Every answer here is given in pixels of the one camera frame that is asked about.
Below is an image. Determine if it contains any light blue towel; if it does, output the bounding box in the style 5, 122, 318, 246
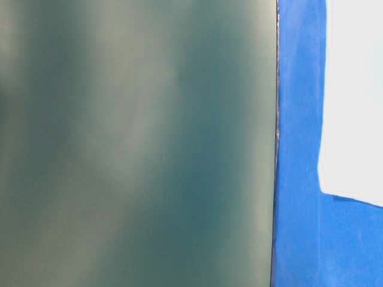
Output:
318, 1, 382, 206

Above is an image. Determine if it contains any dark blue table cloth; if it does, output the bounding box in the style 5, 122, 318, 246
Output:
271, 1, 382, 286

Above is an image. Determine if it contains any green backdrop curtain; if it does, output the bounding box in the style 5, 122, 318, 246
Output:
1, 1, 276, 286

